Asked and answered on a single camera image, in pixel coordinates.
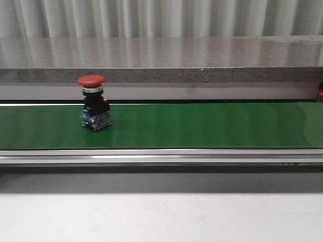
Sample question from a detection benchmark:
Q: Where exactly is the aluminium conveyor frame rail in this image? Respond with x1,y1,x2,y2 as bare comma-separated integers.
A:
1,148,322,173

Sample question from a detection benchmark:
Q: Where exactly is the green conveyor belt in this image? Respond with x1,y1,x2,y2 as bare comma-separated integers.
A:
1,102,322,149

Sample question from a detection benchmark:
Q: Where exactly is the red mushroom push button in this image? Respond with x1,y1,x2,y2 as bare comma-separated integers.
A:
77,75,112,131

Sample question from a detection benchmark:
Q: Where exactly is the grey speckled stone counter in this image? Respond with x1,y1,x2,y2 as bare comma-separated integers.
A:
1,36,322,102

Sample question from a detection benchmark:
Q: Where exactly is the white pleated curtain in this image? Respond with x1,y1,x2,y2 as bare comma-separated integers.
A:
1,1,322,38

